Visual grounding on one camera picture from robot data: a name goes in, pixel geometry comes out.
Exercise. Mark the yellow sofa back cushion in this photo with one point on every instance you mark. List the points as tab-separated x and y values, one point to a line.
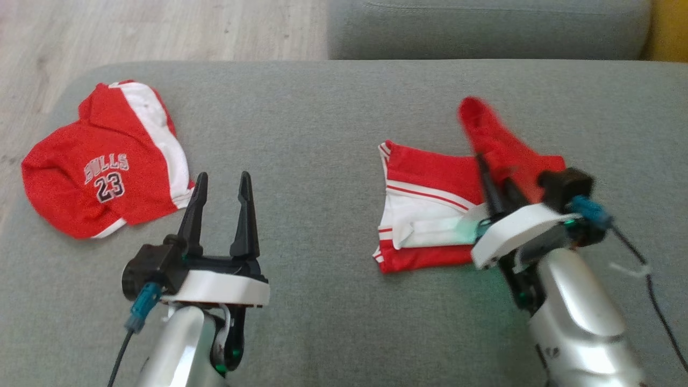
672	32

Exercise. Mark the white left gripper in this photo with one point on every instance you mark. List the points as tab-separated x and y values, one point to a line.
220	287

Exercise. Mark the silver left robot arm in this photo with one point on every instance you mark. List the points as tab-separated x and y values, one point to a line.
172	349

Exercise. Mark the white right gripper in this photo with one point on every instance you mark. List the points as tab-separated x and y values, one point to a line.
516	231

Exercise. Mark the red basketball jersey white sleeves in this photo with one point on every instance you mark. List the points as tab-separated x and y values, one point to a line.
430	177

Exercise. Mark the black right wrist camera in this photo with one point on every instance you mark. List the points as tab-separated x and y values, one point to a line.
567	185

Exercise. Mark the large grey fabric ottoman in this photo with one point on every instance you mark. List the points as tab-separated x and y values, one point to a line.
322	161

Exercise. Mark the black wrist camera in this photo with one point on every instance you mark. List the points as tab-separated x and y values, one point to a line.
567	185
150	266

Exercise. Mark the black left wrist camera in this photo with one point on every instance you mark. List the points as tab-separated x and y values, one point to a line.
150	266

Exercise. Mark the red basketball shorts white stripe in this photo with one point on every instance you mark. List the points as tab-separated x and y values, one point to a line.
80	161

